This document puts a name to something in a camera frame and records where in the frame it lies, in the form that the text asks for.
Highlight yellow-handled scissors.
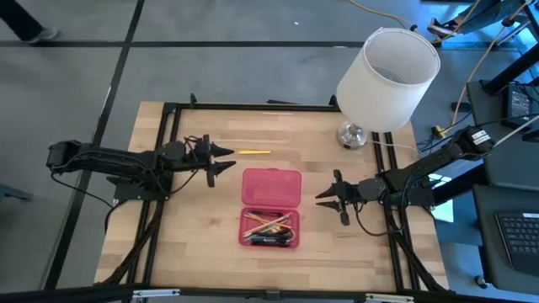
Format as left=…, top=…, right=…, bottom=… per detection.
left=267, top=225, right=296, bottom=237

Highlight silver frame bracket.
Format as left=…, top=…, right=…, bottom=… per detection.
left=365, top=293, right=415, bottom=303
left=131, top=288, right=181, bottom=300

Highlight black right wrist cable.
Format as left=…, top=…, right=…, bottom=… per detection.
left=352, top=201, right=403, bottom=237

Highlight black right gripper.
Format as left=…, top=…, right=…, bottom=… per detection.
left=314, top=168, right=387, bottom=227

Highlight white taut cable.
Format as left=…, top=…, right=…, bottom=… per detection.
left=492, top=125, right=539, bottom=148

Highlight white lamp cord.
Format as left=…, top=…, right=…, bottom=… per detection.
left=369, top=140, right=424, bottom=157

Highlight person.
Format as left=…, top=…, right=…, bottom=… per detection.
left=0, top=0, right=60, bottom=45
left=427, top=0, right=539, bottom=43

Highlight yellow hanging cable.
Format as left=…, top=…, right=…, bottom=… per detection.
left=450, top=0, right=532, bottom=127

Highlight black power adapter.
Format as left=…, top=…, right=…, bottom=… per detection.
left=501, top=83, right=535, bottom=130

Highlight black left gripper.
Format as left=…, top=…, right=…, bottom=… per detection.
left=156, top=133, right=237, bottom=189

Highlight dark grey keyboard desk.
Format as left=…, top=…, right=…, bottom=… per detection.
left=471, top=183, right=539, bottom=295

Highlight dark grey chair leg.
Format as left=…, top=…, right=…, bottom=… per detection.
left=0, top=182, right=34, bottom=202

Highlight pink translucent supply box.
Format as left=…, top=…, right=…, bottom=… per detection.
left=237, top=167, right=303, bottom=250

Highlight white-shade silver table lamp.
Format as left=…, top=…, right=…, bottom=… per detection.
left=335, top=26, right=442, bottom=151

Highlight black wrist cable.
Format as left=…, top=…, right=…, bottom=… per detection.
left=352, top=201, right=403, bottom=237
left=169, top=167, right=201, bottom=195

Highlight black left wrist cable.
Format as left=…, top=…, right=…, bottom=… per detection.
left=169, top=167, right=201, bottom=195

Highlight black computer keyboard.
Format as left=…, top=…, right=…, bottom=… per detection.
left=495, top=211, right=539, bottom=278

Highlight yellow floor cable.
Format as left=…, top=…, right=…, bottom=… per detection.
left=347, top=0, right=441, bottom=46

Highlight black aluminium table frame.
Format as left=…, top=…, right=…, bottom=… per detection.
left=0, top=93, right=539, bottom=303

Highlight orange pencil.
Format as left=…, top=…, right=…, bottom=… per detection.
left=246, top=212, right=294, bottom=231

